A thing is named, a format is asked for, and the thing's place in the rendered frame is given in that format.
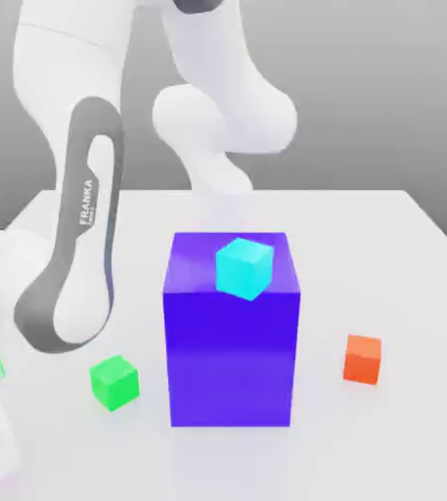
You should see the small green cube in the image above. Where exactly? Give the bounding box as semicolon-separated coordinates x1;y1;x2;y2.
89;354;141;413

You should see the small cyan cube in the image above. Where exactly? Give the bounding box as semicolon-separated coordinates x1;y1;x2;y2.
214;237;275;302

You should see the small orange cube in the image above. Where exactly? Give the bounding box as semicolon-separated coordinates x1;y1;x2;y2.
342;334;383;387

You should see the large blue box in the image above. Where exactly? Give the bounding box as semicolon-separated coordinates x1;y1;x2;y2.
162;231;301;429

